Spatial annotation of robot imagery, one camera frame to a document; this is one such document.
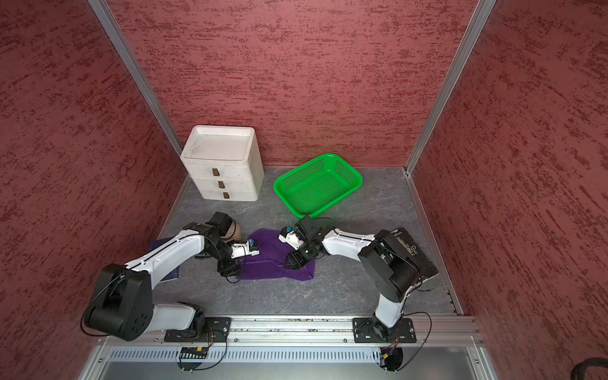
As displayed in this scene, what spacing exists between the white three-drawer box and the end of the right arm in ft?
1.12

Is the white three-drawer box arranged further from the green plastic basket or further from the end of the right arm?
the end of the right arm

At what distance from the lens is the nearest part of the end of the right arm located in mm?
722

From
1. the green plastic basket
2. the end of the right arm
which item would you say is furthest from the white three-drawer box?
the end of the right arm

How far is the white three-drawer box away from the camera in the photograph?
92 cm
